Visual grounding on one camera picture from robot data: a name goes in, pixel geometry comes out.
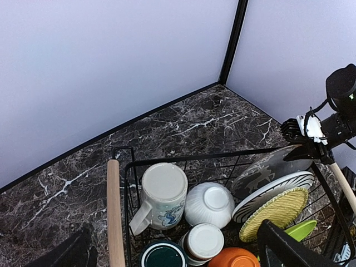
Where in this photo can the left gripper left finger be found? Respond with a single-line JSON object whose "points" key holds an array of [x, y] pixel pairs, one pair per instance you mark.
{"points": [[77, 250]]}

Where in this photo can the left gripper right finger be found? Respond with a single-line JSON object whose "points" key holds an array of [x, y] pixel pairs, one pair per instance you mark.
{"points": [[277, 248]]}

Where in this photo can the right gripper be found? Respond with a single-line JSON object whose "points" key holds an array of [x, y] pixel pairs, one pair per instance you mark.
{"points": [[308, 149]]}

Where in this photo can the lime green plate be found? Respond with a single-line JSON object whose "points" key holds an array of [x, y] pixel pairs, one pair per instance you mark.
{"points": [[301, 230]]}

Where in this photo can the yellow woven pattern plate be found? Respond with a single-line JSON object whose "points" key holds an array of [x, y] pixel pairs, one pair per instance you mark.
{"points": [[281, 210]]}

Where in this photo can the grey deer pattern plate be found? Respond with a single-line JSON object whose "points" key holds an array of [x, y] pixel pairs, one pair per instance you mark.
{"points": [[265, 170]]}

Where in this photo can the black white striped plate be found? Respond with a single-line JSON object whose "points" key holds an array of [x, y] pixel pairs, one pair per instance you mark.
{"points": [[255, 200]]}

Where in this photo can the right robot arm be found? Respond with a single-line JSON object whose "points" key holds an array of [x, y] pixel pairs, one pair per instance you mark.
{"points": [[327, 126]]}

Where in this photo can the orange bowl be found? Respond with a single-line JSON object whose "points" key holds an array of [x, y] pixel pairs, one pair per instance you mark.
{"points": [[234, 257]]}

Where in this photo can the dark green cup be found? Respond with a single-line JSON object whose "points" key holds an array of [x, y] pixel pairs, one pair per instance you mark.
{"points": [[163, 253]]}

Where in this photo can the white brown striped cup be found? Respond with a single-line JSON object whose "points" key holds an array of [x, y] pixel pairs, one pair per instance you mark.
{"points": [[201, 243]]}

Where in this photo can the white ribbed bowl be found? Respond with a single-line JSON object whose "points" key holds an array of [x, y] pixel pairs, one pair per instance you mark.
{"points": [[209, 202]]}

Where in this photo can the tall dragon pattern mug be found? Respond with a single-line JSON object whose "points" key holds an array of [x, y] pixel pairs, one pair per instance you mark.
{"points": [[163, 195]]}

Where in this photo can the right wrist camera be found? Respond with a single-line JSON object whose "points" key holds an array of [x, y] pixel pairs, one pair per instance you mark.
{"points": [[301, 130]]}

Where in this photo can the right wooden rack handle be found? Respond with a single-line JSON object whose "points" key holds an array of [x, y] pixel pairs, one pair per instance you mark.
{"points": [[348, 192]]}

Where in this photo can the wooden rack handle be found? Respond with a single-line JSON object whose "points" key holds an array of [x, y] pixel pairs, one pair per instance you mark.
{"points": [[348, 192], [114, 221]]}

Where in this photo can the left wooden rack handle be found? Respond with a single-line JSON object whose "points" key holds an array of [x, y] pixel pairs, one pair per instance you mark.
{"points": [[114, 221]]}

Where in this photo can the black wire dish rack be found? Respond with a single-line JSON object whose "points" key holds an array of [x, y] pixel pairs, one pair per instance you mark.
{"points": [[334, 236]]}

